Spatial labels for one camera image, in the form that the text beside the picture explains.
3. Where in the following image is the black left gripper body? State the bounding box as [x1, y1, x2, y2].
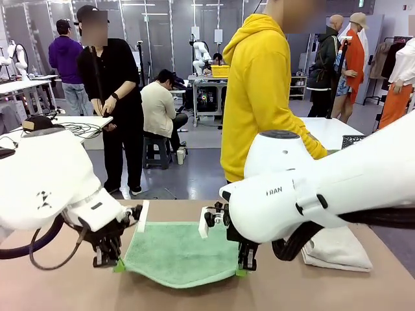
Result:
[77, 214, 131, 249]

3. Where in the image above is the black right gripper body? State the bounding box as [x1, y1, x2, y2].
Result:
[238, 241, 260, 257]

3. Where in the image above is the mint green terry towel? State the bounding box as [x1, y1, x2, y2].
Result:
[123, 221, 243, 289]

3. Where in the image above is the white terry towel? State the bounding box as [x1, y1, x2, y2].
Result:
[300, 225, 374, 273]

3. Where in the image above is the grey plastic mesh basket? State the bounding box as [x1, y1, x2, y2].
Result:
[342, 134, 369, 150]

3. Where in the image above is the person's right forearm yellow sleeve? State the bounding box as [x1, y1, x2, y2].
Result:
[291, 118, 328, 160]

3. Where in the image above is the yellow shopping basket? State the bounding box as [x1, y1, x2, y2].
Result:
[211, 64, 231, 78]

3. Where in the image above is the grey plastic stool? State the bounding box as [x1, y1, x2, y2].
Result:
[142, 135, 172, 170]

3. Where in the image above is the white height-adjustable table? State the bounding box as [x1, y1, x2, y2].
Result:
[298, 116, 366, 152]
[0, 115, 114, 155]

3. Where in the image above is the black cap with tan patch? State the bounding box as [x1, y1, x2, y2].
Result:
[22, 115, 65, 131]

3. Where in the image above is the seated person in cream cardigan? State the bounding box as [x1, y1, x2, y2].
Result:
[139, 69, 189, 156]

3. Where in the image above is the grey jacket on chair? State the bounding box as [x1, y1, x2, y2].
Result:
[0, 103, 20, 133]

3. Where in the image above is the person in yellow hoodie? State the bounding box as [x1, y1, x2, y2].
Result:
[220, 0, 328, 184]

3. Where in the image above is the person in black with cap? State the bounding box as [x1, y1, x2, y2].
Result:
[76, 5, 145, 195]

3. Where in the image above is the computer tower with coloured lights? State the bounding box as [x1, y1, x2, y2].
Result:
[196, 87, 219, 113]

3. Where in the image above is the white shoe shelf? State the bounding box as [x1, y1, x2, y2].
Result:
[288, 76, 307, 100]

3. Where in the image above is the dark clothes pile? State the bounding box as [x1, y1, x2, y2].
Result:
[171, 73, 189, 89]

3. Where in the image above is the white background desk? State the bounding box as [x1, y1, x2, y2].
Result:
[0, 79, 59, 116]

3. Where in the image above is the grey metal workbench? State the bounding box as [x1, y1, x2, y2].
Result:
[187, 74, 228, 128]

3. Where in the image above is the person in purple hoodie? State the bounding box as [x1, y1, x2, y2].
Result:
[48, 18, 95, 117]

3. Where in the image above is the bald mannequin in dark jacket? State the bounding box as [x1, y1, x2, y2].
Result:
[306, 14, 345, 118]

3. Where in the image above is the mannequin in orange trousers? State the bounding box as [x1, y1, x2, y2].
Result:
[377, 38, 415, 130]

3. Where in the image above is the mannequin in orange jacket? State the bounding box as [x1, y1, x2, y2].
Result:
[331, 12, 370, 124]

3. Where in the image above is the clothes rack with coats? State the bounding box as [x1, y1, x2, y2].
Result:
[369, 37, 406, 98]

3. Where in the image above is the right arm black cable sleeve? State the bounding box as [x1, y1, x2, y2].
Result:
[271, 207, 415, 262]

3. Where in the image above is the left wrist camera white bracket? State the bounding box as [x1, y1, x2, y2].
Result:
[125, 200, 150, 234]

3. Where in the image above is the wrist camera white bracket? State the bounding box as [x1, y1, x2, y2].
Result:
[125, 200, 150, 234]
[198, 201, 231, 240]

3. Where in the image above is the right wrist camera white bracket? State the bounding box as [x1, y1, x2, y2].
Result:
[198, 201, 231, 240]

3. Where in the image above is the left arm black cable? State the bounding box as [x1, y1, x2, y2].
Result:
[0, 213, 90, 271]

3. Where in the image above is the black cable bundle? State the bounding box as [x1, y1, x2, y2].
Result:
[53, 121, 103, 140]

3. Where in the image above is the thin black cable with connector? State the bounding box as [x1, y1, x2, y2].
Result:
[0, 135, 19, 149]

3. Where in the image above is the black camera tripod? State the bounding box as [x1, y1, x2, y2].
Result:
[136, 41, 147, 87]

